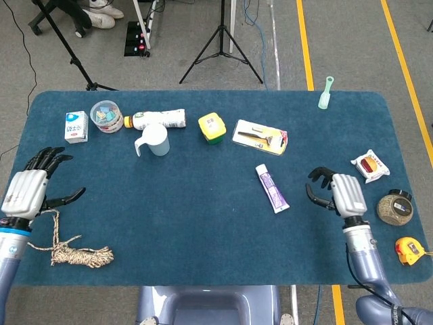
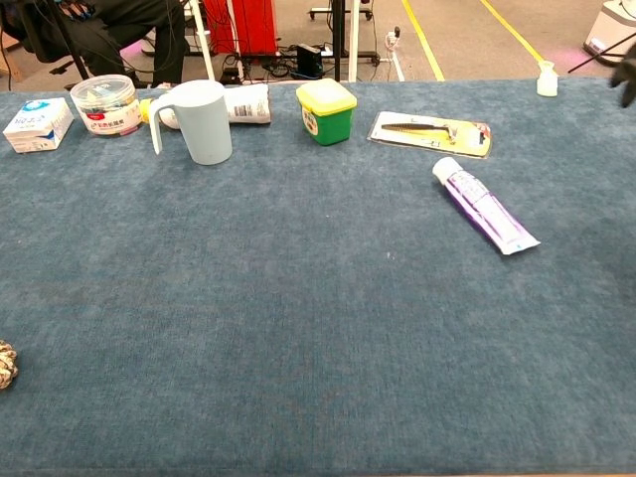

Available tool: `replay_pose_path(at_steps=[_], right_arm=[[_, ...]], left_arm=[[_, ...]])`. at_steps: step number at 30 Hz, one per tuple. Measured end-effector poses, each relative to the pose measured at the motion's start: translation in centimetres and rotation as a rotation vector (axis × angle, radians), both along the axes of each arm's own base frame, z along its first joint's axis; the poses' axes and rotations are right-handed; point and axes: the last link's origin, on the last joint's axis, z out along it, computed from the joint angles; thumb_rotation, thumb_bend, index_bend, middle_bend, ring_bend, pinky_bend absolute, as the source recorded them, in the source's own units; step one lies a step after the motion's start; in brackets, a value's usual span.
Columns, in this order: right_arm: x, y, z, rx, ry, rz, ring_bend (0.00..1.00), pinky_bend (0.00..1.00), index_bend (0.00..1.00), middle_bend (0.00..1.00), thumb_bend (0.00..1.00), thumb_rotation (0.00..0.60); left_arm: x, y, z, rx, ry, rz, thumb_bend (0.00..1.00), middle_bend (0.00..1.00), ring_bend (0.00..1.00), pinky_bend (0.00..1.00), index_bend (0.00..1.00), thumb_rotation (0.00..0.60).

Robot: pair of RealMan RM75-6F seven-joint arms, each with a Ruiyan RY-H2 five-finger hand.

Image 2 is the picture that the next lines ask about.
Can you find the white desk leg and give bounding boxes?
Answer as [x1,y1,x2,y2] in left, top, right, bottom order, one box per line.
[347,0,404,83]
[187,0,218,83]

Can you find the pale green small bottle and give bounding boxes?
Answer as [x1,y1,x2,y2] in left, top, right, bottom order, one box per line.
[536,60,559,98]

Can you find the beige braided rope bundle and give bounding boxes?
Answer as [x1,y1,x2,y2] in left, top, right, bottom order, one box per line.
[0,339,20,391]

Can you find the purple tube with white cap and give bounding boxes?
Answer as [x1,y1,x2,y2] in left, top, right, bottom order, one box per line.
[443,168,542,256]

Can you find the blue table mat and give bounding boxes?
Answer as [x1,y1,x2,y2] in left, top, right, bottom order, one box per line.
[0,77,636,474]

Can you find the clear jar of clips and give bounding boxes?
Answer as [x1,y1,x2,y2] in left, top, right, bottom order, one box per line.
[69,74,142,139]

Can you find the razor in blister pack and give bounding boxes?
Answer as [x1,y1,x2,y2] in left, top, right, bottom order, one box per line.
[367,110,493,160]

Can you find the black office chair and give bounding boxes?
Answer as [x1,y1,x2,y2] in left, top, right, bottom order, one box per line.
[0,0,110,79]

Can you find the black light stand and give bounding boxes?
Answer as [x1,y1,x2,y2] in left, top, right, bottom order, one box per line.
[46,0,93,81]

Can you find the black camera tripod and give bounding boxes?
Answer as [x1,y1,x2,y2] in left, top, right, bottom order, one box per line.
[332,0,348,83]

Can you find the white blue milk carton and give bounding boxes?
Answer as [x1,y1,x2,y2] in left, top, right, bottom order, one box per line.
[2,96,76,154]

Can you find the white plastic bottle caps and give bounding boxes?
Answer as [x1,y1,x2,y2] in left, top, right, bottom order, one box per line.
[431,156,466,186]

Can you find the white bottle with yellow cap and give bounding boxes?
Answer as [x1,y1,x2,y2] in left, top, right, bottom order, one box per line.
[138,82,273,131]

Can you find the seated person in black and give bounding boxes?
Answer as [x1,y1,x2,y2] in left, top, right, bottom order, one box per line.
[59,0,193,89]

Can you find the pale blue handled mug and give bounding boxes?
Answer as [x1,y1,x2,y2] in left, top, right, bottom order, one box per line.
[148,79,234,166]

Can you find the black slanted pole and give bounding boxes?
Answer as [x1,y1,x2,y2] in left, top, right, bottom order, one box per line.
[567,38,630,75]

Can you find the black box device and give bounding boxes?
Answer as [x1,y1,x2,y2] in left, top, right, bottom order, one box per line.
[296,43,324,79]

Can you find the red cabinet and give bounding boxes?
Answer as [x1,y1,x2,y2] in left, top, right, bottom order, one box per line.
[202,0,279,57]

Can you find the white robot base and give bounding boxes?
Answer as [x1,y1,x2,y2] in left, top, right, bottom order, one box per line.
[581,0,636,66]

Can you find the green container with yellow lid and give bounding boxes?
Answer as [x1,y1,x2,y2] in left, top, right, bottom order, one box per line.
[295,78,359,147]

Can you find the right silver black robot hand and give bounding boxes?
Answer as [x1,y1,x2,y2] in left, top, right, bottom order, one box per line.
[609,42,636,108]

